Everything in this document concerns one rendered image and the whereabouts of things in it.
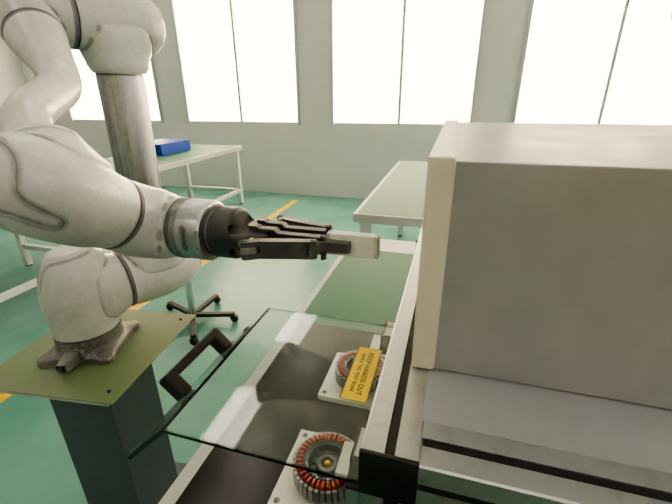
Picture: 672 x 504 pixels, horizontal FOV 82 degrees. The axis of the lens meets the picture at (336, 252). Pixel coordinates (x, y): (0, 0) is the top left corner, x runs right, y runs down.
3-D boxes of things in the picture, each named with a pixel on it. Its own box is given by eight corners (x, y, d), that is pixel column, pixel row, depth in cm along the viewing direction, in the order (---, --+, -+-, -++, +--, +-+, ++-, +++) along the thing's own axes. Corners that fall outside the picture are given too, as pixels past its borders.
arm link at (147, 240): (198, 266, 63) (139, 255, 50) (121, 256, 67) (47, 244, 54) (210, 202, 64) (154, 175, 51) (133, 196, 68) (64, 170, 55)
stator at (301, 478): (282, 496, 61) (280, 480, 59) (307, 439, 71) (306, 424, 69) (351, 517, 58) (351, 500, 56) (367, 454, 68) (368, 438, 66)
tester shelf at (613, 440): (357, 492, 31) (358, 451, 29) (424, 228, 91) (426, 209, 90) (1209, 723, 20) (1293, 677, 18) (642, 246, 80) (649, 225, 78)
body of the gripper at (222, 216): (235, 244, 62) (289, 250, 60) (205, 265, 54) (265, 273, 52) (230, 198, 59) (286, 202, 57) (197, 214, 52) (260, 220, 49)
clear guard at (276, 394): (127, 459, 42) (114, 417, 39) (239, 334, 63) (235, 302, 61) (440, 552, 33) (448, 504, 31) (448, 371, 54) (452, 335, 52)
